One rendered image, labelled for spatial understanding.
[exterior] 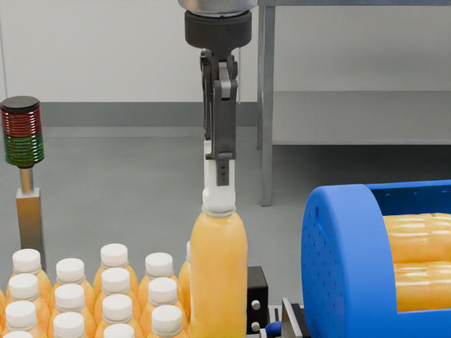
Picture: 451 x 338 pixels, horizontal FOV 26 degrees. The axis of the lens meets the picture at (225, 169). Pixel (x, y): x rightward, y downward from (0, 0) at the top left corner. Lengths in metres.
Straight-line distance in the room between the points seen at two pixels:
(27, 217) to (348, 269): 0.63
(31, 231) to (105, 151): 3.03
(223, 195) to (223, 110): 0.12
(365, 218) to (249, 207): 2.83
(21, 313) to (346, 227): 0.44
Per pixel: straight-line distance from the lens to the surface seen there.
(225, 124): 1.08
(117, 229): 3.94
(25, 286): 1.37
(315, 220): 1.37
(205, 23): 1.06
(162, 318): 1.27
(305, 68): 4.82
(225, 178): 1.12
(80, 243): 3.85
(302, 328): 1.37
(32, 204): 1.65
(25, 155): 1.60
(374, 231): 1.26
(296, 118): 4.25
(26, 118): 1.58
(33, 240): 1.68
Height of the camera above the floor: 1.79
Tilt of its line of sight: 24 degrees down
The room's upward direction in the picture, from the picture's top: straight up
